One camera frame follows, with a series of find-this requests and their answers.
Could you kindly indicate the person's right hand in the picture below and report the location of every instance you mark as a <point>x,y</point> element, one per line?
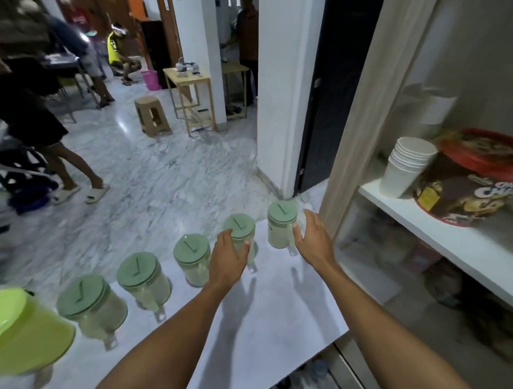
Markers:
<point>316,244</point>

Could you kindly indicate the person's left hand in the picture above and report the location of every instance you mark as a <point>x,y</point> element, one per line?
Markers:
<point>224,264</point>

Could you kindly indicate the person's right thumb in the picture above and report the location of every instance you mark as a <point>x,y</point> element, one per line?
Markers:
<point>297,236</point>

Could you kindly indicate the person's left thumb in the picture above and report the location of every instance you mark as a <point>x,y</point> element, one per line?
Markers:
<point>245,251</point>

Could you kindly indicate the green lid clear jar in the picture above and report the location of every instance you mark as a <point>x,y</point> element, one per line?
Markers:
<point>281,222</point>
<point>239,227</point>
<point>90,304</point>
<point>191,256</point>
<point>141,276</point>

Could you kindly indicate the person's left forearm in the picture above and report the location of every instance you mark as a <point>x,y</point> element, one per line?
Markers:
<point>168,340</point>

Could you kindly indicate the person's right forearm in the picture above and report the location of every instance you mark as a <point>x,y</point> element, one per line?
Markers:
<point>380,332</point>

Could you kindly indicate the stack of white paper cups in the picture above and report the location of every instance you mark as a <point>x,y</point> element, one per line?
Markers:
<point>404,168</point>

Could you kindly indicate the black door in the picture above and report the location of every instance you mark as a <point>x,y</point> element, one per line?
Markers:
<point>336,100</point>

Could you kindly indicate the white cabinet shelf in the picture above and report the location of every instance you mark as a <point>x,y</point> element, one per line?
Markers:
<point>441,236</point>

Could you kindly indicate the white sandal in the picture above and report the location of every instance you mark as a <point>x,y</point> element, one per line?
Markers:
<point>66,195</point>
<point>97,194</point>

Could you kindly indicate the beige plastic stool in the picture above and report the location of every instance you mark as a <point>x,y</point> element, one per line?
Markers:
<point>152,114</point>

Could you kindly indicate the round red lid tin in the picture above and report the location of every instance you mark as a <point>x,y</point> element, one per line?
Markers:
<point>465,184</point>

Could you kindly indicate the light wooden side table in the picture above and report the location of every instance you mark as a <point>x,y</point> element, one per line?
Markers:
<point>188,82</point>
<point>235,70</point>

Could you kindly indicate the white paper roll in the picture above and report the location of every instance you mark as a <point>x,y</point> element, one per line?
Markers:
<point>431,106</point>

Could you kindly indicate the pink plastic bucket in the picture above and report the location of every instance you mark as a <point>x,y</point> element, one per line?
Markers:
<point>151,80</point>

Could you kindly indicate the lime green plastic bucket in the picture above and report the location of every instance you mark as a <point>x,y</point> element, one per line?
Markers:
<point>32,336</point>

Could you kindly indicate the black and white cloth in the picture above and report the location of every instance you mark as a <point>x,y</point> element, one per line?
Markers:
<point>24,176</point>

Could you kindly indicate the beige wooden cabinet frame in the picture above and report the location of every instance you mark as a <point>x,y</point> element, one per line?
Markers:
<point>376,120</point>

